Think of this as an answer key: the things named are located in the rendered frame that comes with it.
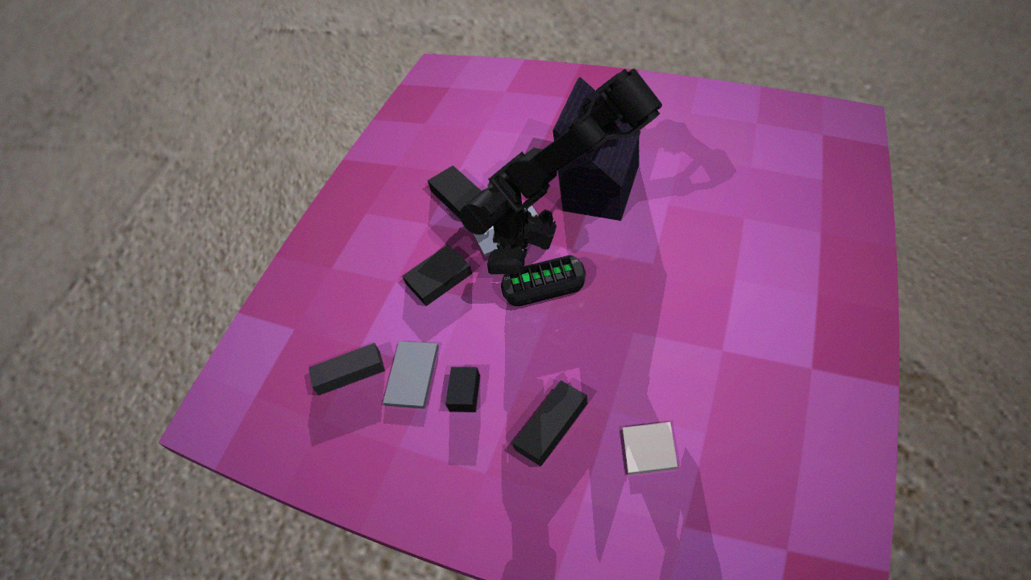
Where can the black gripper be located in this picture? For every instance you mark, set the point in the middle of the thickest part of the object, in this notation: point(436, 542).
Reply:
point(508, 258)

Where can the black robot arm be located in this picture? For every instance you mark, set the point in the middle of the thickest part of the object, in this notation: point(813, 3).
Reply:
point(625, 96)

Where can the white flat rectangular plate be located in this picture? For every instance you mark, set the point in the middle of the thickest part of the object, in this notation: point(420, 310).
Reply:
point(485, 240)

